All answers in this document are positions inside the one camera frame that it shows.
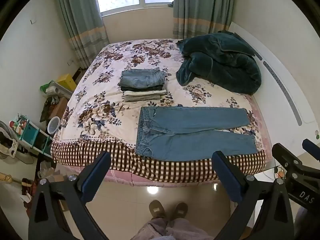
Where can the folded blue jeans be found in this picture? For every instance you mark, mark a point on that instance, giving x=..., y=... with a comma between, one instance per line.
x=142, y=78

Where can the folded dark pants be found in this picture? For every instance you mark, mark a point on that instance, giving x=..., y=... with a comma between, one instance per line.
x=140, y=88

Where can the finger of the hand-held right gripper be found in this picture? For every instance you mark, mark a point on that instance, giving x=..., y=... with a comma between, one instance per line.
x=285, y=153
x=311, y=147

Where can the folded grey pants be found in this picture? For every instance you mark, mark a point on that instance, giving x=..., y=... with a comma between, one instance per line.
x=141, y=98

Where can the brown slipper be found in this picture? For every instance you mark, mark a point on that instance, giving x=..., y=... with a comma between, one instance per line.
x=180, y=210
x=157, y=209

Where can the brown cardboard box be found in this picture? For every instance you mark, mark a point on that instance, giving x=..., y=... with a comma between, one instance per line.
x=58, y=108

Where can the wall socket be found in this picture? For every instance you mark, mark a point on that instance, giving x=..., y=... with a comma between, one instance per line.
x=70, y=61

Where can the grey-green curtain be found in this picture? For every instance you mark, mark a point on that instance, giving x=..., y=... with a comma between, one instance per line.
x=200, y=7
x=80, y=22

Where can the folded cream pants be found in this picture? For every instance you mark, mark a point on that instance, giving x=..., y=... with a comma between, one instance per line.
x=145, y=93

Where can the green plastic bag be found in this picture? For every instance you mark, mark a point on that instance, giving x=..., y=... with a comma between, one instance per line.
x=47, y=86

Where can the white headboard with grey strip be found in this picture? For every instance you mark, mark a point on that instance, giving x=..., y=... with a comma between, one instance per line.
x=280, y=62

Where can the teal storage shelf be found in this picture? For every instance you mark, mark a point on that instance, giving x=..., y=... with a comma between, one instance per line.
x=32, y=137

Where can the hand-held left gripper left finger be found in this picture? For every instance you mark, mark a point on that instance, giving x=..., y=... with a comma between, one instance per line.
x=98, y=171

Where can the dark green fleece blanket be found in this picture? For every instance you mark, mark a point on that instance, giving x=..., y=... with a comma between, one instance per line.
x=222, y=60

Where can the person's right forearm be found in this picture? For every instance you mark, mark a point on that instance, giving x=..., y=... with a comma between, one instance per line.
x=306, y=223

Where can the white bucket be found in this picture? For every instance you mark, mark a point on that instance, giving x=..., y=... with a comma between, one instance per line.
x=53, y=125

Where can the blue jeans pants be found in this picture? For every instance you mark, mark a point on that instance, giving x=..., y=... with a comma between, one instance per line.
x=190, y=135

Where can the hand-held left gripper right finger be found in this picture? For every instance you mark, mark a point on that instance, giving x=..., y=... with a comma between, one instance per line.
x=226, y=176

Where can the pink underlay blanket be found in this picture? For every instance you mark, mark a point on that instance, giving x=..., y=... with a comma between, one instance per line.
x=160, y=181

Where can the yellow box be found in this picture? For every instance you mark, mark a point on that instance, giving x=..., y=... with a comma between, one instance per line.
x=67, y=81

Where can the person's lavender trouser legs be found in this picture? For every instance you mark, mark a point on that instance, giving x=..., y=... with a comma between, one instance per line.
x=172, y=231

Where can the floral checkered bedsheet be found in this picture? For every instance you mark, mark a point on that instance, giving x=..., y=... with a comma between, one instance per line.
x=105, y=100

